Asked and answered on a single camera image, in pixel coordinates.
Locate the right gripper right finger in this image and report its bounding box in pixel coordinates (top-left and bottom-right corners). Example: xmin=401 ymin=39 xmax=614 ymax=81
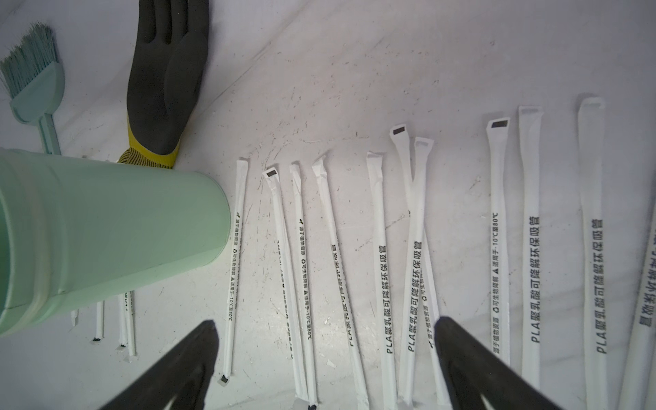
xmin=434 ymin=316 xmax=558 ymax=409

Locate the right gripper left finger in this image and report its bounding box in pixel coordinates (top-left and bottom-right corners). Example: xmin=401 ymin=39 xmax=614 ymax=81
xmin=103 ymin=319 xmax=220 ymax=409

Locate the straw thirteenth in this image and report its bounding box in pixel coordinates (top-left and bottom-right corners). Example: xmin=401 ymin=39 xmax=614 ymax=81
xmin=124 ymin=291 xmax=137 ymax=357

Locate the straw fourteenth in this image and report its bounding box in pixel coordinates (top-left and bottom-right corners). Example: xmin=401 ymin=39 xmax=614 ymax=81
xmin=92 ymin=301 xmax=104 ymax=343

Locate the green storage cup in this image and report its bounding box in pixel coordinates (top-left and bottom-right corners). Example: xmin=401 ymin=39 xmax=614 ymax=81
xmin=1 ymin=150 xmax=231 ymax=335

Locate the black yellow work glove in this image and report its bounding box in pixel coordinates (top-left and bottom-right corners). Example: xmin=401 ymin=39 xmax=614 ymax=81
xmin=118 ymin=0 xmax=210 ymax=169

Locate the green hand brush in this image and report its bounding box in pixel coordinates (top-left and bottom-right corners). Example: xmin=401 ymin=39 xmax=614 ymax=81
xmin=1 ymin=22 xmax=65 ymax=155

